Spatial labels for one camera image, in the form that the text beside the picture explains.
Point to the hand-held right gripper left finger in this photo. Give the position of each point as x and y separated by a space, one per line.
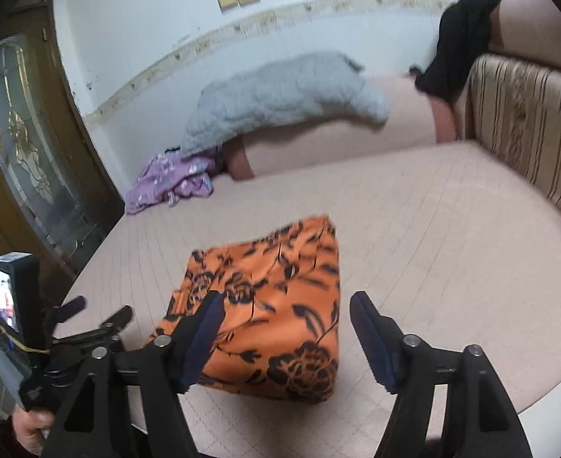
204 334

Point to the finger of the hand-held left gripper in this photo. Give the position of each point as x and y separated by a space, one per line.
111 320
70 306

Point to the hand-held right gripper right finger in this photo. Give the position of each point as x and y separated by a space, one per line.
373 338

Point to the orange black floral garment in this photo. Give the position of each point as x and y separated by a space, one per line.
271 296

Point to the person's left hand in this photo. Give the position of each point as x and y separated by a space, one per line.
30 432

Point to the pink quilted sofa bed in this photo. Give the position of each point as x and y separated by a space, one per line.
428 224

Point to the wooden door with glass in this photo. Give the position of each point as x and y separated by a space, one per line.
23 152

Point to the purple printed cloth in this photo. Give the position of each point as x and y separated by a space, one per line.
166 181

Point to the grey fluffy blanket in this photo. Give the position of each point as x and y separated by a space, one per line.
271 95

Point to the striped beige sofa cushion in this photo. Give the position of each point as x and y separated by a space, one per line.
524 119

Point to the black cloth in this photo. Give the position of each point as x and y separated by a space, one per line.
457 43

